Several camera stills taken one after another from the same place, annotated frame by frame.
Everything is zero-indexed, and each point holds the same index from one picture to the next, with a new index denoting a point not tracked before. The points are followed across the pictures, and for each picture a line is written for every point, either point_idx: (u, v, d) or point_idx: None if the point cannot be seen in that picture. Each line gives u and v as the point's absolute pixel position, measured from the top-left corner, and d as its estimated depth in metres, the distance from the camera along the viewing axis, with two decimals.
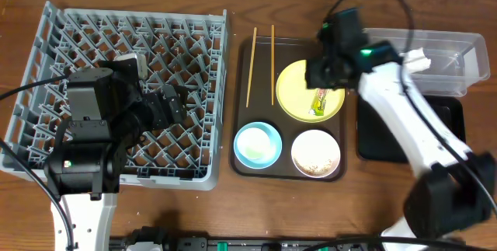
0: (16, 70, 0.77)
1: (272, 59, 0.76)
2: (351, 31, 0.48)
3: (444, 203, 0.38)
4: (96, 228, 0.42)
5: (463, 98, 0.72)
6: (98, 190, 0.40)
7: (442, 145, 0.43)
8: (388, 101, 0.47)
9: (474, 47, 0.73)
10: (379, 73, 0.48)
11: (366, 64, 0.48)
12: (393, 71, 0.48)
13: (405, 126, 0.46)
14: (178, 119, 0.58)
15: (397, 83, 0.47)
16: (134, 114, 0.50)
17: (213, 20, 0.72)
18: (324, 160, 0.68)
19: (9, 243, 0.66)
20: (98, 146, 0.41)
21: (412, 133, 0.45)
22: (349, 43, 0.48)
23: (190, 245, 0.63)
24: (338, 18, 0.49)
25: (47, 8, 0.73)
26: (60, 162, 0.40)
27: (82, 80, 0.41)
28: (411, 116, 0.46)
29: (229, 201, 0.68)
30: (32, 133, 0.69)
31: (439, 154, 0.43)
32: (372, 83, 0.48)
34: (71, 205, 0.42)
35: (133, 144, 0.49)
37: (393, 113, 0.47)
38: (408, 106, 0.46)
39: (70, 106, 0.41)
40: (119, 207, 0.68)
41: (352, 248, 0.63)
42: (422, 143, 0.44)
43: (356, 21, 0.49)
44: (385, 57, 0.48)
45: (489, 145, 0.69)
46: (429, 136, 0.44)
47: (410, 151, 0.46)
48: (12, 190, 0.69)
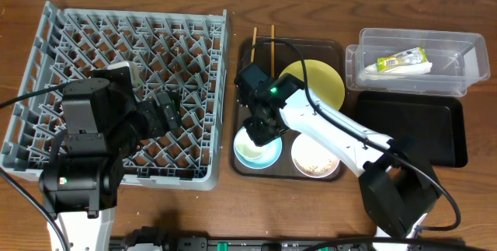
0: (16, 69, 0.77)
1: (272, 59, 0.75)
2: (255, 81, 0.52)
3: (384, 192, 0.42)
4: (94, 245, 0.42)
5: (463, 98, 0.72)
6: (95, 207, 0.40)
7: (365, 145, 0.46)
8: (308, 123, 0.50)
9: (474, 47, 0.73)
10: (290, 104, 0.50)
11: (279, 101, 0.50)
12: (302, 97, 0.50)
13: (325, 137, 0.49)
14: (174, 124, 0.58)
15: (308, 106, 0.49)
16: (130, 123, 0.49)
17: (213, 20, 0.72)
18: (324, 160, 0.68)
19: (9, 243, 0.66)
20: (94, 162, 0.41)
21: (338, 144, 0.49)
22: (260, 92, 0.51)
23: (190, 245, 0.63)
24: (242, 77, 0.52)
25: (47, 9, 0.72)
26: (55, 179, 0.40)
27: (77, 93, 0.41)
28: (332, 130, 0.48)
29: (229, 201, 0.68)
30: (32, 133, 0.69)
31: (363, 153, 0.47)
32: (288, 116, 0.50)
34: (68, 224, 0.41)
35: (127, 151, 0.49)
37: (316, 130, 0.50)
38: (324, 123, 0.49)
39: (65, 120, 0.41)
40: (119, 207, 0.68)
41: (353, 248, 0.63)
42: (349, 149, 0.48)
43: (257, 71, 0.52)
44: (291, 89, 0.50)
45: (489, 145, 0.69)
46: (349, 141, 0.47)
47: (340, 156, 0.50)
48: (12, 190, 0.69)
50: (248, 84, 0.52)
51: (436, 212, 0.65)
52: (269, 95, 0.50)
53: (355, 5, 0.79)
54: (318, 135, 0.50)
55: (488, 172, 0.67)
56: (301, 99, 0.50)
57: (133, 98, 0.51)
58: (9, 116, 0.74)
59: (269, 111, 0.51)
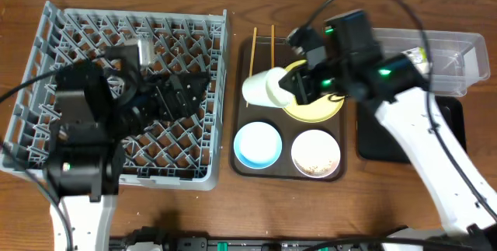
0: (16, 69, 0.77)
1: (272, 59, 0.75)
2: (363, 40, 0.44)
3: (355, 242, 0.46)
4: (96, 229, 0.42)
5: (463, 98, 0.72)
6: (98, 193, 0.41)
7: (479, 202, 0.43)
8: (415, 140, 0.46)
9: (474, 47, 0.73)
10: (401, 101, 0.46)
11: (388, 88, 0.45)
12: (418, 99, 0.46)
13: (434, 169, 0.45)
14: (194, 109, 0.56)
15: (425, 117, 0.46)
16: (133, 107, 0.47)
17: (213, 19, 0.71)
18: (324, 160, 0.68)
19: (9, 243, 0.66)
20: (94, 151, 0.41)
21: (444, 185, 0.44)
22: (372, 75, 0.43)
23: (190, 245, 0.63)
24: (346, 25, 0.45)
25: (47, 8, 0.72)
26: (58, 164, 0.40)
27: (71, 83, 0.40)
28: (445, 165, 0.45)
29: (229, 201, 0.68)
30: (32, 133, 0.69)
31: (473, 210, 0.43)
32: (393, 114, 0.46)
34: (71, 207, 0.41)
35: (125, 134, 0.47)
37: (422, 152, 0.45)
38: (439, 148, 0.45)
39: (62, 110, 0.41)
40: (119, 208, 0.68)
41: (353, 248, 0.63)
42: (458, 196, 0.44)
43: (364, 31, 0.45)
44: (405, 74, 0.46)
45: (489, 145, 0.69)
46: (462, 188, 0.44)
47: (436, 197, 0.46)
48: (12, 190, 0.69)
50: (349, 40, 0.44)
51: (435, 212, 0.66)
52: (383, 78, 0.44)
53: (355, 5, 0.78)
54: (422, 162, 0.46)
55: (488, 172, 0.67)
56: (424, 106, 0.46)
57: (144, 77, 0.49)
58: (10, 116, 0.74)
59: (366, 92, 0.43)
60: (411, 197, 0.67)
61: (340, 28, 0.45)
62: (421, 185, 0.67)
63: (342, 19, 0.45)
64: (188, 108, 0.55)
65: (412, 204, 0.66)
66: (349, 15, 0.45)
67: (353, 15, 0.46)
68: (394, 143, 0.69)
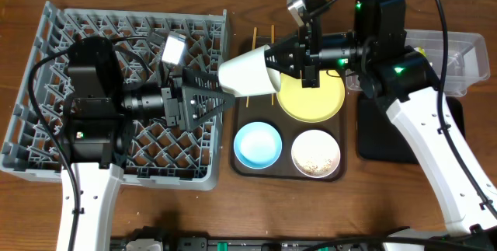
0: (16, 69, 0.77)
1: None
2: (393, 29, 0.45)
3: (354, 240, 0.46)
4: (102, 194, 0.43)
5: (463, 98, 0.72)
6: (107, 160, 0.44)
7: (483, 205, 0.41)
8: (424, 137, 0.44)
9: (474, 47, 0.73)
10: (414, 100, 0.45)
11: (398, 86, 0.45)
12: (429, 100, 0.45)
13: (440, 169, 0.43)
14: (190, 125, 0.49)
15: (436, 117, 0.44)
16: (144, 96, 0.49)
17: (213, 20, 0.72)
18: (324, 160, 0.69)
19: (8, 243, 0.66)
20: (106, 124, 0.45)
21: (450, 184, 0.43)
22: (387, 71, 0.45)
23: (190, 245, 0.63)
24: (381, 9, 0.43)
25: (47, 8, 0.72)
26: (74, 132, 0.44)
27: (84, 58, 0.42)
28: (451, 163, 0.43)
29: (229, 201, 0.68)
30: (32, 133, 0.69)
31: (478, 213, 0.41)
32: (404, 111, 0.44)
34: (81, 171, 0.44)
35: (136, 117, 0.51)
37: (428, 150, 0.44)
38: (447, 149, 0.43)
39: (74, 84, 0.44)
40: (119, 208, 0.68)
41: (353, 248, 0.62)
42: (464, 197, 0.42)
43: (396, 15, 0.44)
44: (419, 71, 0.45)
45: (489, 145, 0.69)
46: (467, 189, 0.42)
47: (441, 196, 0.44)
48: (12, 190, 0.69)
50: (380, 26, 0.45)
51: (436, 212, 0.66)
52: (395, 75, 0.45)
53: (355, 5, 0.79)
54: (429, 160, 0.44)
55: (488, 172, 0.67)
56: (434, 105, 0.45)
57: (160, 75, 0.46)
58: (9, 116, 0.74)
59: (381, 87, 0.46)
60: (411, 197, 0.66)
61: (372, 8, 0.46)
62: (421, 185, 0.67)
63: (377, 1, 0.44)
64: (184, 121, 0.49)
65: (412, 204, 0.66)
66: None
67: None
68: (394, 143, 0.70)
